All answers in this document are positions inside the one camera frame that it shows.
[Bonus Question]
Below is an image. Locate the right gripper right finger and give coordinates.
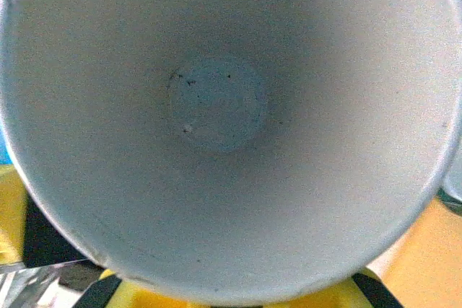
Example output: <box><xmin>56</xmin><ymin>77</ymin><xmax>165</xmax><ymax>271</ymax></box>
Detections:
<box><xmin>299</xmin><ymin>268</ymin><xmax>404</xmax><ymax>308</ymax></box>

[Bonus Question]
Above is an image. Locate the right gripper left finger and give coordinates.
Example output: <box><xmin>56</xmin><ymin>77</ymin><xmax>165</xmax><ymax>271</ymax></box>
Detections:
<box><xmin>74</xmin><ymin>270</ymin><xmax>196</xmax><ymax>308</ymax></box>

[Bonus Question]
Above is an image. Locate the white mug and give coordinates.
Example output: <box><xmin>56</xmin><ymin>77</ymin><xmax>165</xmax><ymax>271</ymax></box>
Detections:
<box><xmin>0</xmin><ymin>0</ymin><xmax>462</xmax><ymax>307</ymax></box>

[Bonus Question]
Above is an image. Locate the yellow tray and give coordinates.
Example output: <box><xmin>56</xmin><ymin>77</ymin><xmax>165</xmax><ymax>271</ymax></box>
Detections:
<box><xmin>364</xmin><ymin>198</ymin><xmax>462</xmax><ymax>308</ymax></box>

